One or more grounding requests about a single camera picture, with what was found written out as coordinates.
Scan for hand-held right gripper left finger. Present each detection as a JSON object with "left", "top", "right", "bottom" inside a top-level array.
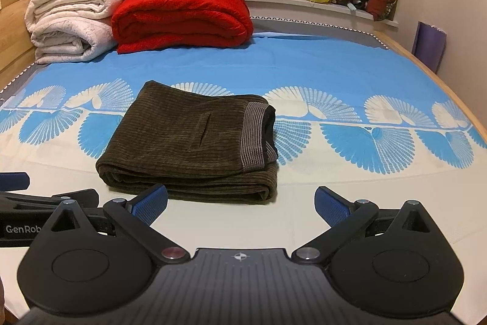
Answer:
[{"left": 37, "top": 183, "right": 191, "bottom": 265}]

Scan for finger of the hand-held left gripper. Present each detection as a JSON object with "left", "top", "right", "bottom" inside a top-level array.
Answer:
[
  {"left": 0, "top": 189, "right": 100, "bottom": 213},
  {"left": 0, "top": 173, "right": 30, "bottom": 189}
]

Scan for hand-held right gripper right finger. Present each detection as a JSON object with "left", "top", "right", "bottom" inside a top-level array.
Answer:
[{"left": 291, "top": 186, "right": 433, "bottom": 265}]

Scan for dark olive corduroy pants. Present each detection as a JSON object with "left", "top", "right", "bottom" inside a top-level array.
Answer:
[{"left": 95, "top": 80, "right": 279, "bottom": 204}]

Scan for blue fan-print bed sheet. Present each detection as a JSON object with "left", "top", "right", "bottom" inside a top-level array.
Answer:
[{"left": 0, "top": 30, "right": 487, "bottom": 325}]

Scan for cream fluffy folded blanket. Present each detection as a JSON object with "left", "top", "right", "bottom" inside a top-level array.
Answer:
[{"left": 25, "top": 0, "right": 124, "bottom": 65}]

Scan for purple paper bag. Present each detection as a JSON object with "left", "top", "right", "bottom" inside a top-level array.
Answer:
[{"left": 412, "top": 21, "right": 447, "bottom": 74}]

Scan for red folded blanket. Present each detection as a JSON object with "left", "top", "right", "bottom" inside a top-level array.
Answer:
[{"left": 111, "top": 0, "right": 254, "bottom": 55}]

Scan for white window sill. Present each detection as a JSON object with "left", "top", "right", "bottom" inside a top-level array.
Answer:
[{"left": 243, "top": 0, "right": 399, "bottom": 29}]

